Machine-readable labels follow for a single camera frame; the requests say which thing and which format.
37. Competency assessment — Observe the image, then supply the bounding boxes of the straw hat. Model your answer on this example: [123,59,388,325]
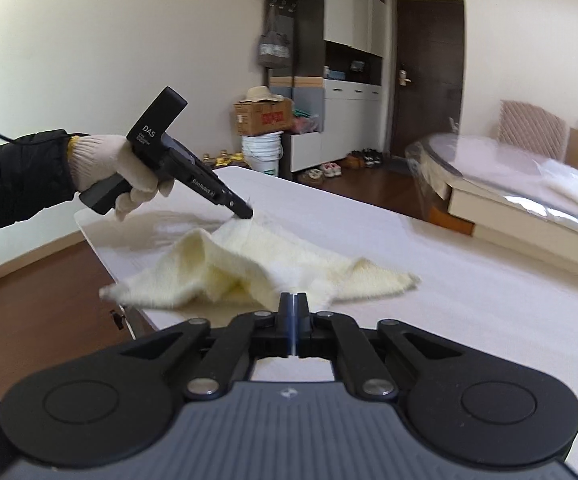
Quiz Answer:
[245,86,285,105]

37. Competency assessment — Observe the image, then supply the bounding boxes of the clear plastic bag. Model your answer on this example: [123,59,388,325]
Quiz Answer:
[534,157,578,212]

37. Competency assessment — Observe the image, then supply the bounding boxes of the cardboard box with red print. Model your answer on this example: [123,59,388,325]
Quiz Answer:
[234,97,295,137]

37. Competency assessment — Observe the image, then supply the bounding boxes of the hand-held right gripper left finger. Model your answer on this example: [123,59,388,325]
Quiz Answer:
[136,292,295,402]

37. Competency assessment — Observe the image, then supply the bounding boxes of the cluster of cooking oil bottles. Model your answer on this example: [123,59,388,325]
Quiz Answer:
[201,150,245,167]

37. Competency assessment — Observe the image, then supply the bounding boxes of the patterned chair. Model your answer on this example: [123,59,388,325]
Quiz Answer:
[498,100,569,162]

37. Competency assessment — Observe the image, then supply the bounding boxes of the grey hanging bag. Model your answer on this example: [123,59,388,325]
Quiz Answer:
[258,2,293,69]

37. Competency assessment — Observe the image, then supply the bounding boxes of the white and grey cabinet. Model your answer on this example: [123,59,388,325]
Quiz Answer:
[264,0,388,174]

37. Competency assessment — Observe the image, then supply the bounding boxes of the person's left forearm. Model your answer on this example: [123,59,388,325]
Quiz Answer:
[0,129,77,242]

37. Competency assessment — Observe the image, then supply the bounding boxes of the white plastic bucket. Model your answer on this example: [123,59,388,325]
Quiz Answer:
[241,132,284,177]

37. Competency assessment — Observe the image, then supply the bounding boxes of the pale yellow towel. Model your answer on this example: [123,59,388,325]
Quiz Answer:
[99,215,423,311]

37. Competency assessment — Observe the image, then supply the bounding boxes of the bed with plastic cover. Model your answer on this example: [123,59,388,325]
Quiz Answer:
[404,132,578,282]

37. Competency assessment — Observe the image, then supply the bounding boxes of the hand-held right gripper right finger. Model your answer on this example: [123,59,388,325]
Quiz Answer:
[294,292,444,402]

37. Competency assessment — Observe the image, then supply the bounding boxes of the colourful plastic bags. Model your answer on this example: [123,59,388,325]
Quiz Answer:
[291,110,320,135]

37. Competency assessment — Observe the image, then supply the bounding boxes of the row of shoes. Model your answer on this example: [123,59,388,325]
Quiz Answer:
[296,147,385,184]

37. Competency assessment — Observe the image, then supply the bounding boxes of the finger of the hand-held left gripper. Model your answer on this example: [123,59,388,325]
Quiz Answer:
[219,187,254,220]
[136,292,295,402]

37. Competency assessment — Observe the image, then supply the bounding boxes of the black cable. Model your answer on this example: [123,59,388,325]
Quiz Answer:
[0,101,77,144]

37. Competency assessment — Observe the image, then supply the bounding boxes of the person's left hand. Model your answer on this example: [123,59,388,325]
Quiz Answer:
[66,133,175,222]

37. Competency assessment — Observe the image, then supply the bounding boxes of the dark brown door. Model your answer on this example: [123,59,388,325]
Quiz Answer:
[391,0,465,159]

